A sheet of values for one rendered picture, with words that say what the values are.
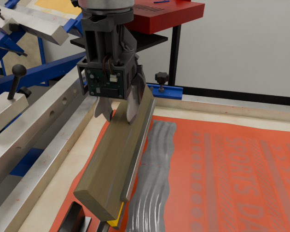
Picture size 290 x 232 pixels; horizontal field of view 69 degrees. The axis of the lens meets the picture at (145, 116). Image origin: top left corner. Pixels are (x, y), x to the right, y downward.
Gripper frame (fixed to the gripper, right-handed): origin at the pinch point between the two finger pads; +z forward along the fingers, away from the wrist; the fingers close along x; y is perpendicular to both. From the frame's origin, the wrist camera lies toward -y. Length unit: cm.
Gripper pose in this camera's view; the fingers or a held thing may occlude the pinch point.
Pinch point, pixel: (120, 115)
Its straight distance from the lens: 43.1
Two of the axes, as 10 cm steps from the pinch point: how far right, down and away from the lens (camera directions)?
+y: -1.9, 5.9, -7.9
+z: -0.1, 8.0, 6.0
